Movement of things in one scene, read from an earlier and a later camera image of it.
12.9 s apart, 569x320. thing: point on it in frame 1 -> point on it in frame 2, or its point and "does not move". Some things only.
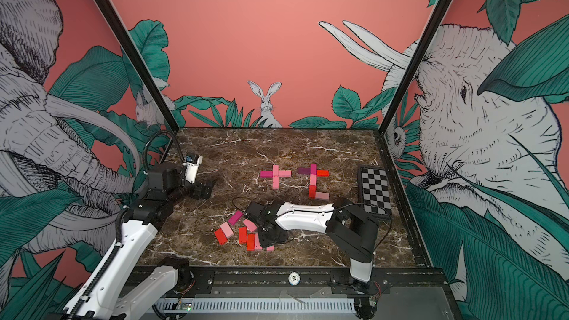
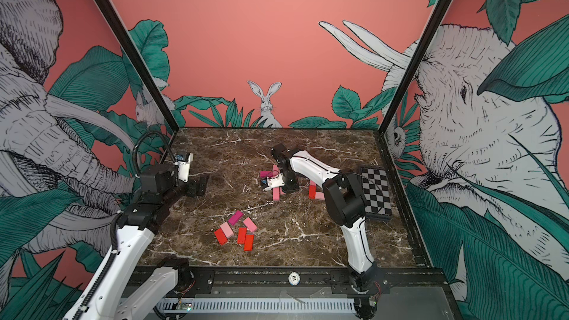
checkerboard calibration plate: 373,190 does not move
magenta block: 235,218 does not move
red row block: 312,192 does not move
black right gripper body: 267,240 -> 291,183
